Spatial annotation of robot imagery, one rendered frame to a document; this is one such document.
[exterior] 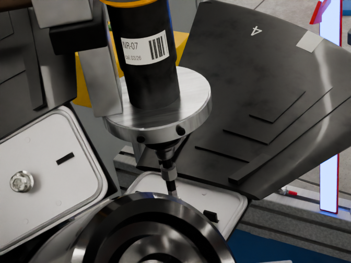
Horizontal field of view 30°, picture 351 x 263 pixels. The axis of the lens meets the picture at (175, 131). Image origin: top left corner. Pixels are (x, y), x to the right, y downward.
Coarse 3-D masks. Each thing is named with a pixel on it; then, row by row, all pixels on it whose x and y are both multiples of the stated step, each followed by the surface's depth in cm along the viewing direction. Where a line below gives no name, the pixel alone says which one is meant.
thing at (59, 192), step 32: (32, 128) 41; (64, 128) 40; (0, 160) 41; (32, 160) 40; (96, 160) 40; (0, 192) 41; (32, 192) 40; (64, 192) 40; (96, 192) 39; (0, 224) 40; (32, 224) 40
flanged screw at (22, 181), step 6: (18, 174) 39; (24, 174) 39; (30, 174) 39; (12, 180) 39; (18, 180) 39; (24, 180) 39; (30, 180) 39; (12, 186) 39; (18, 186) 39; (24, 186) 39; (30, 186) 39; (18, 192) 39; (24, 192) 40
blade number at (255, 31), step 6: (252, 24) 63; (258, 24) 63; (246, 30) 62; (252, 30) 62; (258, 30) 62; (264, 30) 62; (246, 36) 61; (252, 36) 61; (258, 36) 61; (264, 36) 61
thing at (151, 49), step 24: (168, 0) 37; (120, 24) 36; (144, 24) 36; (168, 24) 37; (120, 48) 37; (144, 48) 37; (168, 48) 38; (144, 72) 38; (168, 72) 38; (144, 96) 39; (168, 96) 39; (144, 144) 42; (168, 144) 42
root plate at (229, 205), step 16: (144, 176) 50; (160, 176) 50; (128, 192) 49; (160, 192) 48; (192, 192) 48; (208, 192) 48; (224, 192) 47; (208, 208) 46; (224, 208) 46; (240, 208) 46; (224, 224) 45
